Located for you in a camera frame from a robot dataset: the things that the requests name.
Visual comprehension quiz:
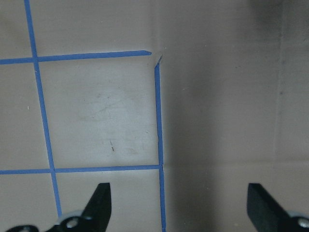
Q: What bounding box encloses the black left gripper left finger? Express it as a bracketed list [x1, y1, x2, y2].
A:
[4, 182, 113, 232]

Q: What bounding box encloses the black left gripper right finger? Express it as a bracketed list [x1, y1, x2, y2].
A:
[247, 183, 309, 232]

